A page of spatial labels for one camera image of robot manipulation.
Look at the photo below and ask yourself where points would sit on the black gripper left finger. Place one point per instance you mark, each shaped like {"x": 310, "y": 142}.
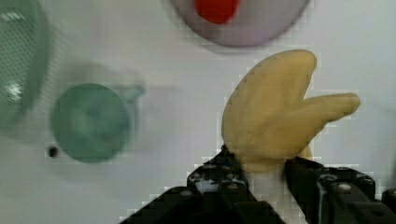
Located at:
{"x": 216, "y": 193}

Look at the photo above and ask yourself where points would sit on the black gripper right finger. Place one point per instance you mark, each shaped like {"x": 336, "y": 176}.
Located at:
{"x": 340, "y": 195}

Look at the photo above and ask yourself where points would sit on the yellow toy banana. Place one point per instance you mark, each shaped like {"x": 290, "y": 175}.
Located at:
{"x": 267, "y": 119}

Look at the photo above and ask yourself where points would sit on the green mug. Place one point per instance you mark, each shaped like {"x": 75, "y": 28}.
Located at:
{"x": 92, "y": 122}

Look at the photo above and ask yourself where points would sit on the grey round plate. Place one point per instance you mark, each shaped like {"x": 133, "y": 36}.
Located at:
{"x": 254, "y": 23}

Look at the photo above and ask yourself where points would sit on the red ketchup bottle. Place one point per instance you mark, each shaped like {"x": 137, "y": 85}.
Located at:
{"x": 216, "y": 11}

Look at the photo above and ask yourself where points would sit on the green perforated colander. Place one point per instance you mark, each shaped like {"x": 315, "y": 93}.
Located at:
{"x": 24, "y": 56}

